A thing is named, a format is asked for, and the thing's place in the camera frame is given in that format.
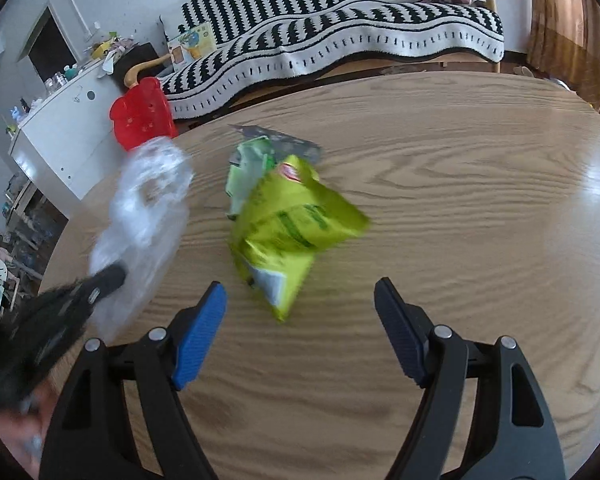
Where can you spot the grey foil wrapper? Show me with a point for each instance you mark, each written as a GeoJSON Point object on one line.
{"type": "Point", "coordinates": [290, 144]}

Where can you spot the white cabinet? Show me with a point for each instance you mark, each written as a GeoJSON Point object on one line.
{"type": "Point", "coordinates": [75, 130]}

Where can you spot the yellow toy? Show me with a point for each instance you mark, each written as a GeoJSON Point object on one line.
{"type": "Point", "coordinates": [101, 50]}

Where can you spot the colourful picture book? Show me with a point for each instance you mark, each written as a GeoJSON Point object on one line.
{"type": "Point", "coordinates": [192, 42]}

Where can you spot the black white striped sofa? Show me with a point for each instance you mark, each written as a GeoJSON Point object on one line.
{"type": "Point", "coordinates": [330, 35]}

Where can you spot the clear plastic bag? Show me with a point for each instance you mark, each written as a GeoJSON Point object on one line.
{"type": "Point", "coordinates": [145, 200]}

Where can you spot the red plastic chair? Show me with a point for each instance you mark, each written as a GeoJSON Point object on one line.
{"type": "Point", "coordinates": [142, 115]}

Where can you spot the slipper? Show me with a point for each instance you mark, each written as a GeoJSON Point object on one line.
{"type": "Point", "coordinates": [522, 71]}

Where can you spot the teal bottle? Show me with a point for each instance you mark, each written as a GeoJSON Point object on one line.
{"type": "Point", "coordinates": [70, 73]}

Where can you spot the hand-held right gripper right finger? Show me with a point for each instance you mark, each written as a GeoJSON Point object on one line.
{"type": "Point", "coordinates": [400, 335]}

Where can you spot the wooden sofa frame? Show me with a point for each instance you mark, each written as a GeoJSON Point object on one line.
{"type": "Point", "coordinates": [140, 67]}

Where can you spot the brown curtain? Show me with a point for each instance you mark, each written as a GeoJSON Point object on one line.
{"type": "Point", "coordinates": [570, 25]}

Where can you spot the green and silver snack packet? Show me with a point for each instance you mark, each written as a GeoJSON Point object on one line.
{"type": "Point", "coordinates": [247, 170]}

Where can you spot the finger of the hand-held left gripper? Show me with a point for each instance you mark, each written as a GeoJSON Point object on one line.
{"type": "Point", "coordinates": [105, 282]}

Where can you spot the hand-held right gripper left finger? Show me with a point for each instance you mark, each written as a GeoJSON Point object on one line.
{"type": "Point", "coordinates": [200, 340]}

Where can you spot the green chip bag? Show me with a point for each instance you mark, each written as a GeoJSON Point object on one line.
{"type": "Point", "coordinates": [290, 220]}

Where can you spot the wooden rack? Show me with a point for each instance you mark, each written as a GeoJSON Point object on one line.
{"type": "Point", "coordinates": [27, 205]}

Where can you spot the person's left hand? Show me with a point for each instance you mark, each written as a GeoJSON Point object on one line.
{"type": "Point", "coordinates": [12, 432]}

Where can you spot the black box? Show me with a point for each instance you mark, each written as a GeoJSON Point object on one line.
{"type": "Point", "coordinates": [137, 55]}

